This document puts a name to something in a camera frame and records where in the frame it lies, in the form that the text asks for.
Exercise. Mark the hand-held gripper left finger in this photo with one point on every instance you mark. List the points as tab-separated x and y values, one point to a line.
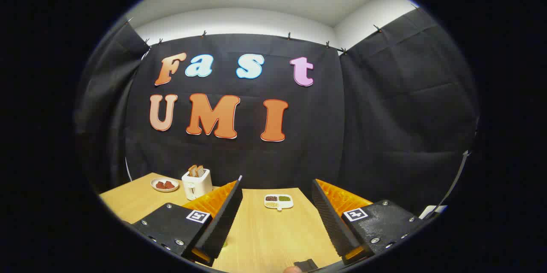
222	221

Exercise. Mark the white flat object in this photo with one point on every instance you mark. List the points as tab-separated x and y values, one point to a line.
431	211

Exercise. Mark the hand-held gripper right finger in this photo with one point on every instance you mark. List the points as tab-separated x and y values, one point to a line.
331	221

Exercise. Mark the white toaster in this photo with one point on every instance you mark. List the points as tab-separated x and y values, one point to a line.
196	187

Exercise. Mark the toasted bread slice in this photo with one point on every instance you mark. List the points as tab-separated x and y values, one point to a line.
192	171
200	171

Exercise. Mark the black backdrop cloth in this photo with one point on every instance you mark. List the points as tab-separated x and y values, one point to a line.
376	115

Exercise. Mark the wooden table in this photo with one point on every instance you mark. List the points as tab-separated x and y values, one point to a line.
265	239

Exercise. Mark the white round plate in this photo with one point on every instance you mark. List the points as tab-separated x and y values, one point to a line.
164	190

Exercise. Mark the white divided dish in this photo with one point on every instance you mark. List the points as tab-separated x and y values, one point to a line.
286	204

